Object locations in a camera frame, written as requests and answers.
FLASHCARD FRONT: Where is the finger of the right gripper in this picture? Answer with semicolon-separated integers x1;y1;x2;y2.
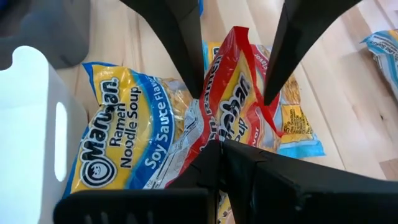
119;0;205;100
263;0;363;106

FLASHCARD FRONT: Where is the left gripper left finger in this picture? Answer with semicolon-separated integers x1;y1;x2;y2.
53;139;222;224

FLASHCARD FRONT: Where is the light blue beef ramen pack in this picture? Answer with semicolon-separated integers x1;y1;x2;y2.
201;40;326;159
360;29;398;102

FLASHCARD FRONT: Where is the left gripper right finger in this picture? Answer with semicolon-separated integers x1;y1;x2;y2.
222;139;398;224

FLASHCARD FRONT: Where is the red beef ramen pack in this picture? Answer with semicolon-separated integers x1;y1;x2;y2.
144;26;284;224

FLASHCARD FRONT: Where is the white plastic bin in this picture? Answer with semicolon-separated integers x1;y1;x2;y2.
0;45;90;224

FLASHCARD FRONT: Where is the blue soy sauce ramen pack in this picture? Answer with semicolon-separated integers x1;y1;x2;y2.
62;61;200;200

